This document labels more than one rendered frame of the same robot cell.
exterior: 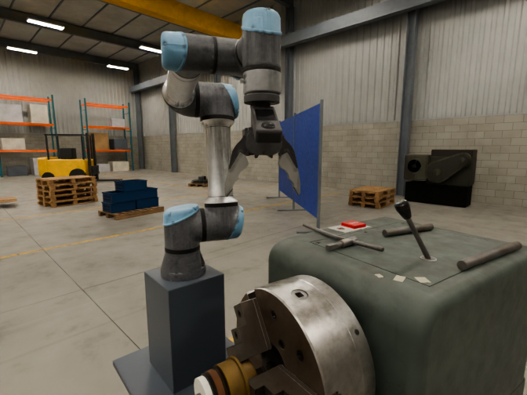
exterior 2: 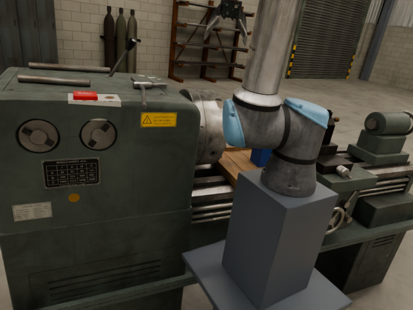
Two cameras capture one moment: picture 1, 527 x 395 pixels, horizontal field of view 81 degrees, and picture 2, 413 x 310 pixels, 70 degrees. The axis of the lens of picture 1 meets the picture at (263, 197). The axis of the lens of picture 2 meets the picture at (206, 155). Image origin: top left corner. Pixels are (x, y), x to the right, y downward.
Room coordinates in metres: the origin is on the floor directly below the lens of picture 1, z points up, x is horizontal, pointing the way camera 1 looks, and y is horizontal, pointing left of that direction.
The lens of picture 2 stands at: (1.77, 0.14, 1.48)
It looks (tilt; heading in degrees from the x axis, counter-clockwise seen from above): 24 degrees down; 187
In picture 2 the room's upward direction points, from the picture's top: 8 degrees clockwise
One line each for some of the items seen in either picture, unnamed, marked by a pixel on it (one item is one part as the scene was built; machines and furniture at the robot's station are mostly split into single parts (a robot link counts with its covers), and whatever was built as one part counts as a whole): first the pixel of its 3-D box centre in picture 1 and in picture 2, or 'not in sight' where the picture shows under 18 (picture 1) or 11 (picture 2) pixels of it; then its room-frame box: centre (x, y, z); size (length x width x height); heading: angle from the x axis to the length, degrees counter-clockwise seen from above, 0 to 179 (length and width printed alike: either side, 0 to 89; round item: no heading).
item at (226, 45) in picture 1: (239, 58); not in sight; (0.73, 0.05, 1.72); 0.11 x 0.11 x 0.08; 19
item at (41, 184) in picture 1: (67, 190); not in sight; (8.55, 5.49, 0.36); 1.26 x 0.86 x 0.73; 147
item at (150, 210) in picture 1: (131, 197); not in sight; (7.15, 3.11, 0.39); 1.20 x 0.80 x 0.79; 144
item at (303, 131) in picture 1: (294, 163); not in sight; (7.48, -0.75, 1.18); 4.12 x 0.80 x 2.35; 7
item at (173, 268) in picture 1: (183, 258); (291, 166); (1.00, 0.27, 1.15); 0.15 x 0.15 x 0.10
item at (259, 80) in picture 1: (259, 85); not in sight; (0.64, 0.01, 1.64); 0.08 x 0.08 x 0.05
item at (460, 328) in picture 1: (394, 307); (99, 136); (0.84, -0.38, 1.06); 0.59 x 0.48 x 0.39; 124
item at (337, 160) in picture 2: not in sight; (306, 150); (0.27, 0.46, 0.95); 0.43 x 0.18 x 0.04; 34
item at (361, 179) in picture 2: not in sight; (314, 160); (0.26, 0.51, 0.90); 0.53 x 0.30 x 0.06; 34
